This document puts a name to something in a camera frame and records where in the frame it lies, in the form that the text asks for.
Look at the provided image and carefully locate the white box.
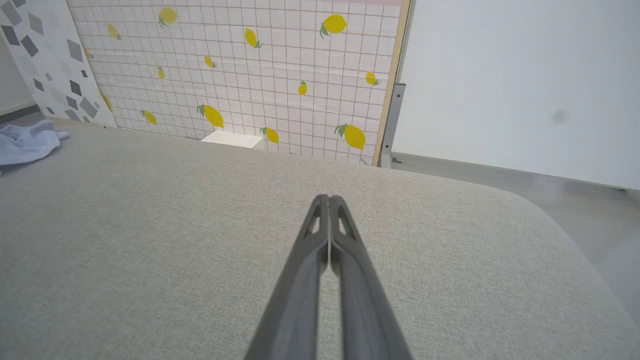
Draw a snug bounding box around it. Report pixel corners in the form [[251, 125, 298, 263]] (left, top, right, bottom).
[[200, 129, 265, 151]]

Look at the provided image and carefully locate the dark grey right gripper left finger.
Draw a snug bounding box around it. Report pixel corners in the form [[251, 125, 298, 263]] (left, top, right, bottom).
[[244, 194, 331, 360]]

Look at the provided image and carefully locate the light blue t-shirt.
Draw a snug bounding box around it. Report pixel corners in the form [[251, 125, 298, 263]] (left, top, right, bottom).
[[0, 119, 71, 167]]

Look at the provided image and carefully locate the grey metal panel support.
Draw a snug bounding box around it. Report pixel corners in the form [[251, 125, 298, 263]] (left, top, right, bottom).
[[378, 82, 407, 169]]

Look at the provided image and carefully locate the grey terrazzo pattern panel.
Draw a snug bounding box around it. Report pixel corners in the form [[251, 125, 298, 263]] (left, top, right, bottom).
[[0, 0, 119, 127]]

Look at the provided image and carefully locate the lemon print tiled panel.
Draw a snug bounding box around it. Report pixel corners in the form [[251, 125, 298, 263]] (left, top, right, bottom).
[[66, 0, 412, 167]]

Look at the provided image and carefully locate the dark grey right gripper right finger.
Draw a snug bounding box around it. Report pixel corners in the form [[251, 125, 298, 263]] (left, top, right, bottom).
[[330, 195, 414, 360]]

